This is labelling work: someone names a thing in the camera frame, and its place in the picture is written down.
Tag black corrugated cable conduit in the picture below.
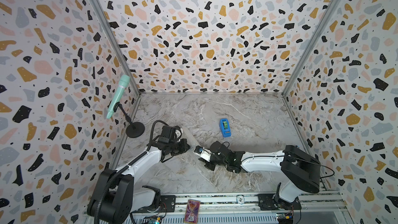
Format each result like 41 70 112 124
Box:
93 164 130 224

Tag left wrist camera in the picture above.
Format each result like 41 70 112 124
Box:
173 126 183 142

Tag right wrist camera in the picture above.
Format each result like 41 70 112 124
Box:
194 146 212 162

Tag green circuit board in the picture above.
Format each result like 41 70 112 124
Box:
145 216 162 224

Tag blue tape dispenser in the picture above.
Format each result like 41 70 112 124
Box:
219 118 232 138

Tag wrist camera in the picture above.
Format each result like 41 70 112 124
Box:
173 126 183 142
194 146 212 162

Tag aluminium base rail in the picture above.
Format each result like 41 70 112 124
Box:
125 190 353 224

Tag mint green microphone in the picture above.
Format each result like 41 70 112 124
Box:
106 75 130 119

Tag right circuit board with wires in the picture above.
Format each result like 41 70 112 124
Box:
276 212 294 224

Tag purple card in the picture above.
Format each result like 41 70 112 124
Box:
183 199 201 224

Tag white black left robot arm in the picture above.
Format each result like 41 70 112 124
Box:
87 124 190 224

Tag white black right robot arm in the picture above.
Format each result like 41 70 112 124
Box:
195 141 321 211

